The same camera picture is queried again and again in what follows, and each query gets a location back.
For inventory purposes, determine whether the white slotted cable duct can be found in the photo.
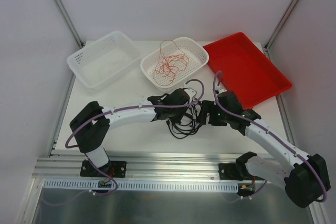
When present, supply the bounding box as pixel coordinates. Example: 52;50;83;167
43;179;238;193

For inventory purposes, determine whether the left aluminium frame post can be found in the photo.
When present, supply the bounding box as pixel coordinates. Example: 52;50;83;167
53;0;85;48

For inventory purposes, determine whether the aluminium frame post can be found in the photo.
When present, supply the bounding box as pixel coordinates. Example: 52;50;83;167
53;0;85;48
264;0;300;53

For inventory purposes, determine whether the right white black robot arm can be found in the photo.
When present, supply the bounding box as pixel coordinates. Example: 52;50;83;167
199;91;331;208

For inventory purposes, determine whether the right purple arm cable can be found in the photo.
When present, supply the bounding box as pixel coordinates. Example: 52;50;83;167
213;70;331;202

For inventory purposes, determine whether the white perforated oval basket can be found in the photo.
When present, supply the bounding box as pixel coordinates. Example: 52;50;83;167
140;37;209;92

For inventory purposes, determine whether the thin orange wire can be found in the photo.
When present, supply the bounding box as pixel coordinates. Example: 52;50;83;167
154;54;190;78
153;39;188;88

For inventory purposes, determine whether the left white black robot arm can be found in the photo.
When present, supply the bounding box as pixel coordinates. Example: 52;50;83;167
70;88;196;176

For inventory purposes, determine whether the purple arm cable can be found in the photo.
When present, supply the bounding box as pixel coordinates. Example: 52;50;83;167
213;70;331;202
65;78;206;149

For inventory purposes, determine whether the red plastic tray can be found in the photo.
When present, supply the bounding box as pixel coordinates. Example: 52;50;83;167
204;32;292;109

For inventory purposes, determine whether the right aluminium frame post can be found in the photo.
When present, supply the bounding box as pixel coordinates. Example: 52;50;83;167
264;0;300;53

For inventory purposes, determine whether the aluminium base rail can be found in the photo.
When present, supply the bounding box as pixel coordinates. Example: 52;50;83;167
32;150;241;182

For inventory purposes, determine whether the translucent white rectangular basket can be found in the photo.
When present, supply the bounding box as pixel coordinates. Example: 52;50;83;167
67;31;141;91

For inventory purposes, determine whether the black cable bundle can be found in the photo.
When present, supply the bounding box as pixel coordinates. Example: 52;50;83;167
166;98;208;140

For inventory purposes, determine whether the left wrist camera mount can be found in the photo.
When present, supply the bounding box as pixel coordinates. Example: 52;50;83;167
182;84;198;100

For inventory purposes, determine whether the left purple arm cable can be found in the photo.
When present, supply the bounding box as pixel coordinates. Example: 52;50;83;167
65;78;206;149

